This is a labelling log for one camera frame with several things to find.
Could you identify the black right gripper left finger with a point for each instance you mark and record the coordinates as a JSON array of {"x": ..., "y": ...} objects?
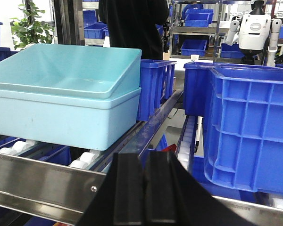
[{"x": 119, "y": 200}]

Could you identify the white humanoid robot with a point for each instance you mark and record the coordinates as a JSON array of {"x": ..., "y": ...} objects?
[{"x": 252, "y": 30}]

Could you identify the left white roller track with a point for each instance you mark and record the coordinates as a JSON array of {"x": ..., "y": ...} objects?
[{"x": 83, "y": 158}]

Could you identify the background metal shelf rack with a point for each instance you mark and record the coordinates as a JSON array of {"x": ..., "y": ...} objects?
[{"x": 201, "y": 27}]

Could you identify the light blue plastic bin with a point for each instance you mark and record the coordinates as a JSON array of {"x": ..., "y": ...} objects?
[{"x": 72, "y": 121}]

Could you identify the white roller track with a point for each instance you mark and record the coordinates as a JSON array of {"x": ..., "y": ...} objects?
[
  {"x": 83, "y": 158},
  {"x": 186, "y": 143}
]

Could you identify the person in black clothes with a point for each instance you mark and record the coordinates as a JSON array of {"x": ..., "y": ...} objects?
[{"x": 132, "y": 24}]

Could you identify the small blue divided crate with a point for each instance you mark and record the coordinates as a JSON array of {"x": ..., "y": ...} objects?
[{"x": 156, "y": 82}]

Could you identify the dark blue ribbed crate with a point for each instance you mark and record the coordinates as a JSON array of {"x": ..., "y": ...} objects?
[{"x": 242, "y": 110}]

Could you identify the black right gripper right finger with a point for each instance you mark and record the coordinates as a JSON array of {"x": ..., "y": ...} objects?
[{"x": 174, "y": 198}]

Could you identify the stainless steel shelf front rail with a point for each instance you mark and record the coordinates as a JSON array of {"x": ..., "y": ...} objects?
[{"x": 63, "y": 193}]

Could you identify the green potted plant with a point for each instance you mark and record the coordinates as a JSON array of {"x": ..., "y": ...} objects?
[{"x": 30, "y": 29}]

